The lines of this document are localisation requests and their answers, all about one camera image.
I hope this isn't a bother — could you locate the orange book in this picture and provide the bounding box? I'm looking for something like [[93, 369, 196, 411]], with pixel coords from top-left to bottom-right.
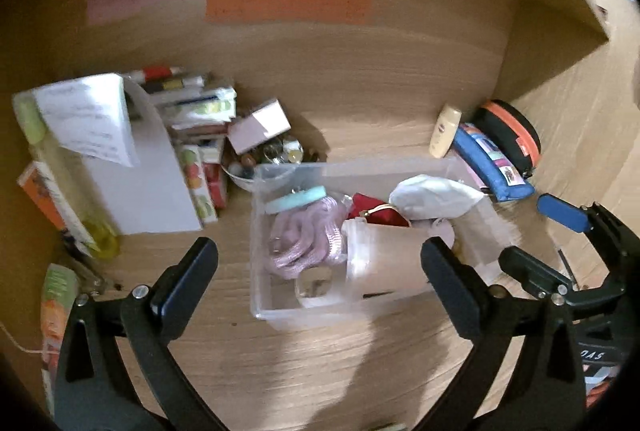
[[17, 161, 96, 248]]

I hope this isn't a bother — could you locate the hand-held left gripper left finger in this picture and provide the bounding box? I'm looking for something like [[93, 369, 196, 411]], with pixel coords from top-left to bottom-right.
[[52, 237, 228, 431]]

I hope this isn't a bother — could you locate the translucent plastic jar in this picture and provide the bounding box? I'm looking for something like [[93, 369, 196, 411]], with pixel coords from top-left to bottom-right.
[[341, 217, 438, 304]]

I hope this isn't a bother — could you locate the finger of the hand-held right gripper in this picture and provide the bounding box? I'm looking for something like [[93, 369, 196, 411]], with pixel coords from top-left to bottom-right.
[[498, 246, 629, 308], [537, 193, 633, 283]]

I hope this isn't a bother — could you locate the macaron print box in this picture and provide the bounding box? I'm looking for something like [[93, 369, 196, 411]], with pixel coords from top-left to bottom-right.
[[177, 143, 219, 224]]

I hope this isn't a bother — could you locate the red pouch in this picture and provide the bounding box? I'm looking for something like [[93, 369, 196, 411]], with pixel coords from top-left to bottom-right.
[[347, 192, 411, 228]]

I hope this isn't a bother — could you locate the pink rope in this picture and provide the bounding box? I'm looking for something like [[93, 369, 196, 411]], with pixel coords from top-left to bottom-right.
[[265, 198, 351, 279]]

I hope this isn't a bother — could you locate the orange green packet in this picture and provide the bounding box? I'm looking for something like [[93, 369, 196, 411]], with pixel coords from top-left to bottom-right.
[[40, 263, 82, 417]]

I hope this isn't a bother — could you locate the glass bowl of trinkets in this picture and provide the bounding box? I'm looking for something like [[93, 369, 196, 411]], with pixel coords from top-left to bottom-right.
[[220, 136, 307, 192]]

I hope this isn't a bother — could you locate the black orange round case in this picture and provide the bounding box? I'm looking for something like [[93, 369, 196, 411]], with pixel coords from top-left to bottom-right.
[[472, 100, 542, 175]]

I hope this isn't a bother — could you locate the pale pink round lid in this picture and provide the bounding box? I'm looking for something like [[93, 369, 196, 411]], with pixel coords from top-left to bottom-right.
[[430, 217, 457, 248]]

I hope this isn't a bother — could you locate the tape roll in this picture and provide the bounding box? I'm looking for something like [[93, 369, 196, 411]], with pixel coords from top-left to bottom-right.
[[294, 265, 346, 309]]

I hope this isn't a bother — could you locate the white paper sheet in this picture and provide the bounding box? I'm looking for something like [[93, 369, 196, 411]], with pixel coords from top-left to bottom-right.
[[35, 73, 142, 168]]

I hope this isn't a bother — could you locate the white file holder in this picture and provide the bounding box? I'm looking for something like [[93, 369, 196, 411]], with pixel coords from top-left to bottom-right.
[[75, 76, 203, 236]]

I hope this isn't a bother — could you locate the red white marker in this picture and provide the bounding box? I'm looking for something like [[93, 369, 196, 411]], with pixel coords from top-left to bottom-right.
[[131, 66, 183, 82]]

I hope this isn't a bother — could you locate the pink booklet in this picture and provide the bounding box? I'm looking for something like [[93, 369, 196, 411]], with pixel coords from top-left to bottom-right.
[[457, 158, 493, 196]]

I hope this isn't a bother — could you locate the cream squeeze tube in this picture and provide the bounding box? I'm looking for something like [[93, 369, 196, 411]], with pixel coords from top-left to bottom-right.
[[429, 105, 463, 158]]

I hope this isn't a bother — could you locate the teal round lid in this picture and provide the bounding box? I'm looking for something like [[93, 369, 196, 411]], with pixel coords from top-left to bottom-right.
[[264, 186, 328, 215]]

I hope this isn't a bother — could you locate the pink cardboard box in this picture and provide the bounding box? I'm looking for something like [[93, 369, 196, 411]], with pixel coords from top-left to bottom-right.
[[226, 98, 292, 155]]

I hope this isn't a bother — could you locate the pile of boxes and markers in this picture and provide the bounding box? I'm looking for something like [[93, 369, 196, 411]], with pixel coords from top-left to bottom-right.
[[125, 71, 238, 146]]

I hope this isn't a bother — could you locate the yellow green bottle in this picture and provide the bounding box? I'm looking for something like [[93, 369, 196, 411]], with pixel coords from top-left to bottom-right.
[[12, 90, 122, 258]]

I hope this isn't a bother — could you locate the wooden desktop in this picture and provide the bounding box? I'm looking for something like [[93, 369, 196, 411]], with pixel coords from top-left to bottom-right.
[[10, 111, 631, 431]]

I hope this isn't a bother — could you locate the white face mask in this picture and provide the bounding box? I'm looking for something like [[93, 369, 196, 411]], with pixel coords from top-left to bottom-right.
[[389, 174, 486, 220]]

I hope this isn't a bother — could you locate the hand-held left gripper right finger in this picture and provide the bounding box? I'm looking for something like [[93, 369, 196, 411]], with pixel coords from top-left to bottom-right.
[[421, 236, 587, 431]]

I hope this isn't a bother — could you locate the blue pencil case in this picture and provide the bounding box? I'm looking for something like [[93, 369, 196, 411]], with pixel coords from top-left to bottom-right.
[[452, 123, 536, 202]]

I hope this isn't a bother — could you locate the clear plastic storage box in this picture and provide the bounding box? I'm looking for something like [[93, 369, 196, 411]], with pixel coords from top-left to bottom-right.
[[249, 156, 516, 332]]

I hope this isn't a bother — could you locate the thin white cable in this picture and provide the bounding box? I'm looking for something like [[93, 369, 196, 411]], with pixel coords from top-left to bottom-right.
[[0, 323, 58, 357]]

